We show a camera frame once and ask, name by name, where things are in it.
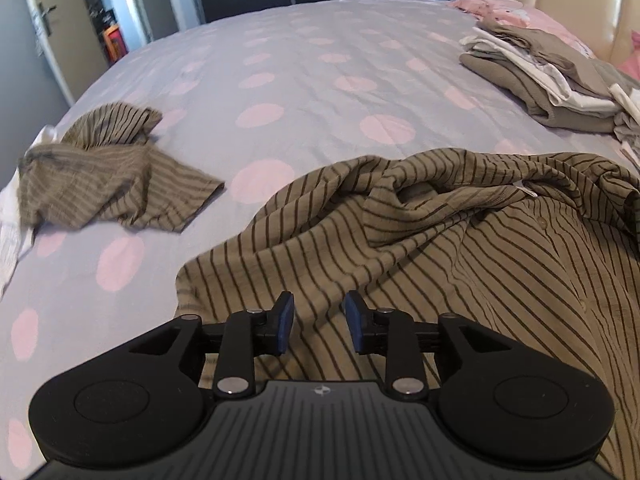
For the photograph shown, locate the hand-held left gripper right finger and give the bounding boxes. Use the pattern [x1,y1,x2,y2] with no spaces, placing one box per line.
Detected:
[344,289,516,402]

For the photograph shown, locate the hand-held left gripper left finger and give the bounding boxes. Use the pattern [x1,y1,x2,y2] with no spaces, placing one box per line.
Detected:
[125,290,297,401]

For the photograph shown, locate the brown striped shirt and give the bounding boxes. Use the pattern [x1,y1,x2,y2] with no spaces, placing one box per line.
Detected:
[175,147,640,480]

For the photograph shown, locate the stack of folded clothes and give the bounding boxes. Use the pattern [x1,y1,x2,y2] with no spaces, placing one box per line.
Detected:
[459,16,640,133]

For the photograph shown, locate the brown striped pants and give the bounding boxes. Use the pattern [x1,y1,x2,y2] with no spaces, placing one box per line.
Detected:
[17,102,227,235]

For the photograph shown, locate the bed with pink dotted sheet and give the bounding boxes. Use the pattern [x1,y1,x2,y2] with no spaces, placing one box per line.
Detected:
[0,0,640,461]

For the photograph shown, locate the white cloth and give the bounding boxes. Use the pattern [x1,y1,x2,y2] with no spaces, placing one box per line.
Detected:
[0,125,61,296]

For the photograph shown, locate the white crumpled garment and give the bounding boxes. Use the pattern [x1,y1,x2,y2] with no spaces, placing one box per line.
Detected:
[607,82,640,161]

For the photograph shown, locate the light pink patterned pillow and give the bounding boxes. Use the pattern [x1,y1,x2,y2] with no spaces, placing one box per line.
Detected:
[447,0,596,58]

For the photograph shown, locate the beige room door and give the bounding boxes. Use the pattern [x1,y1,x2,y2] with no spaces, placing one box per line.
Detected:
[19,0,88,107]

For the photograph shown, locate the deep pink pillow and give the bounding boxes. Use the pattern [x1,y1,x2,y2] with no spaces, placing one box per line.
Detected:
[617,30,640,81]

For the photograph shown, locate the beige padded headboard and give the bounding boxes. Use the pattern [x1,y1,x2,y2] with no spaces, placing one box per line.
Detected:
[480,0,640,61]

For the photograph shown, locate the silver door handle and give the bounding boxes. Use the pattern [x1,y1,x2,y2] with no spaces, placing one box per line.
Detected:
[35,2,58,36]

